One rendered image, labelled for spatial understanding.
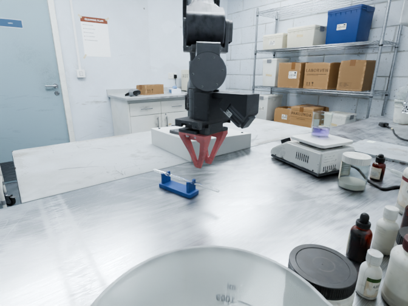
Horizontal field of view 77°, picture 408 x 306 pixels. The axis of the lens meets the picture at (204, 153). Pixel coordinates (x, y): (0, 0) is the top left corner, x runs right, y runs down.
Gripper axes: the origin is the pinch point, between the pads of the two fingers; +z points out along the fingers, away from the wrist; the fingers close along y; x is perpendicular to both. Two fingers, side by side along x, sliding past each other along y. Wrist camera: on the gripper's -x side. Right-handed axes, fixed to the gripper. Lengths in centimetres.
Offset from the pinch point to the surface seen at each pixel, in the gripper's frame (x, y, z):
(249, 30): 172, 324, -81
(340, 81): 26, 251, -13
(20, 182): 42.0, -20.8, 9.2
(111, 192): 19.3, -9.8, 9.0
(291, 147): -6.7, 32.7, 2.6
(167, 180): 11.5, 0.5, 7.4
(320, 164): -16.0, 28.4, 4.5
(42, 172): 45.0, -14.8, 9.1
